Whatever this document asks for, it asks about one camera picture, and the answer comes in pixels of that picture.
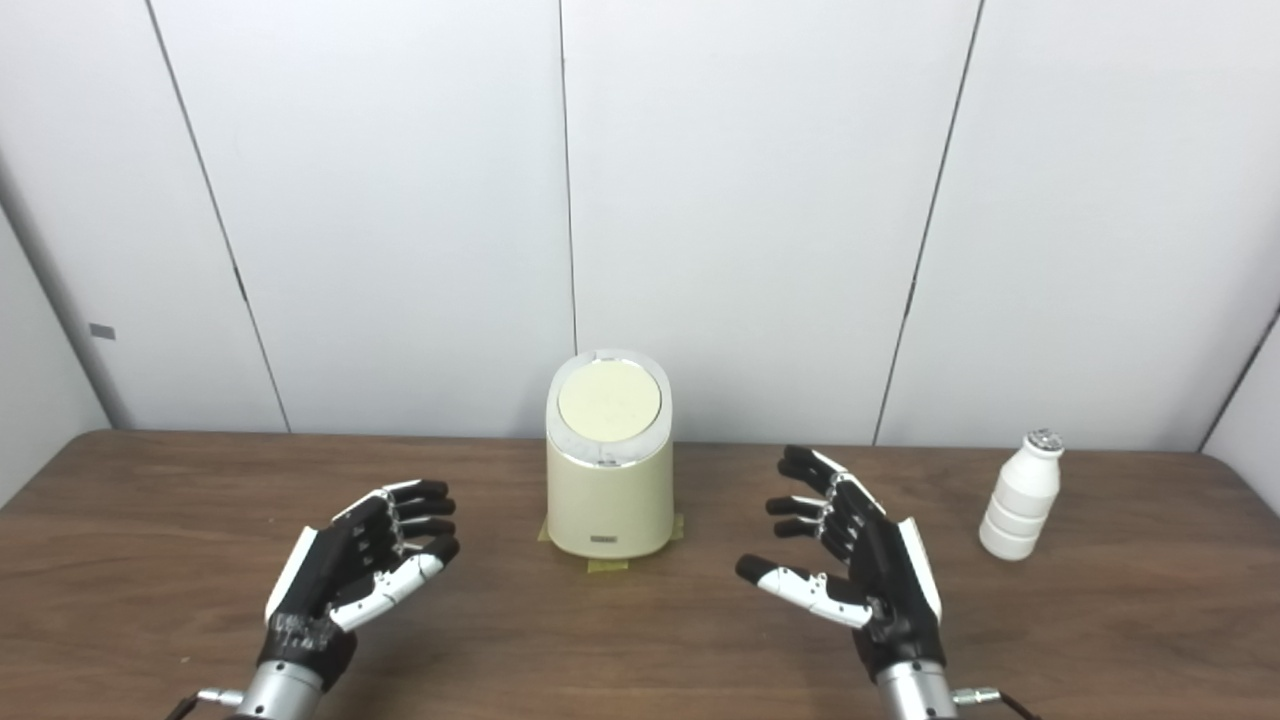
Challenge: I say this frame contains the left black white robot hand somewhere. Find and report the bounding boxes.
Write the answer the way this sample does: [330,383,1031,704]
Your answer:
[258,479,461,691]

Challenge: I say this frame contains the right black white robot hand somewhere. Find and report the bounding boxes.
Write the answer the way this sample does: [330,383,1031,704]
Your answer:
[735,445,947,686]

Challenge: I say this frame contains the small white plastic bottle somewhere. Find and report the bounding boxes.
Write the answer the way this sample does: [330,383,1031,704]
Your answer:
[978,428,1065,562]

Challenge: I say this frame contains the cream-colored round bin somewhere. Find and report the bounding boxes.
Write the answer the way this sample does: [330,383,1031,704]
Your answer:
[545,348,675,560]

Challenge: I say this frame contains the cream round bin lid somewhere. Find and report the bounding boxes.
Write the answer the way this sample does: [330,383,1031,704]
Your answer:
[557,358,662,443]

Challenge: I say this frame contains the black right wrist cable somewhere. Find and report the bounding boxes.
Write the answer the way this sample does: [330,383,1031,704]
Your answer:
[952,686,1041,720]

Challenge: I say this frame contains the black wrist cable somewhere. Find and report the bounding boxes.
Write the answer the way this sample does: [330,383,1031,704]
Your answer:
[165,687,247,720]
[952,686,1041,720]

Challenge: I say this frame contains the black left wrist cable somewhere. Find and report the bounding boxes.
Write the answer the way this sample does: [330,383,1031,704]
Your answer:
[165,687,247,720]

